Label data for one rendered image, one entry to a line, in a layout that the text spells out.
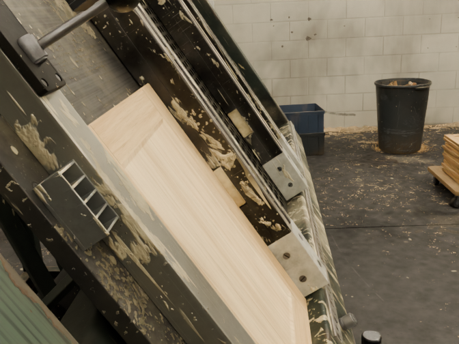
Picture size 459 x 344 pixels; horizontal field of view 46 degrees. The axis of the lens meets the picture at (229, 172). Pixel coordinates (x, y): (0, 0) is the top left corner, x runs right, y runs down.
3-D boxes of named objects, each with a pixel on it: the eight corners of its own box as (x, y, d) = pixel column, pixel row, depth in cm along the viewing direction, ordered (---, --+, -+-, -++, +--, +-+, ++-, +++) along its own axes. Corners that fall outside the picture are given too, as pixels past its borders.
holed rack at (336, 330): (342, 349, 88) (345, 348, 88) (332, 336, 88) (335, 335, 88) (292, 126, 245) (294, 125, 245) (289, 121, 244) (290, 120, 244)
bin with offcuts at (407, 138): (435, 155, 491) (440, 84, 471) (378, 157, 493) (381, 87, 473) (418, 140, 540) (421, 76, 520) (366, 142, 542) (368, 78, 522)
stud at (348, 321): (345, 334, 97) (359, 327, 96) (337, 324, 96) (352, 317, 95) (343, 326, 99) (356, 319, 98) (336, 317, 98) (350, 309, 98)
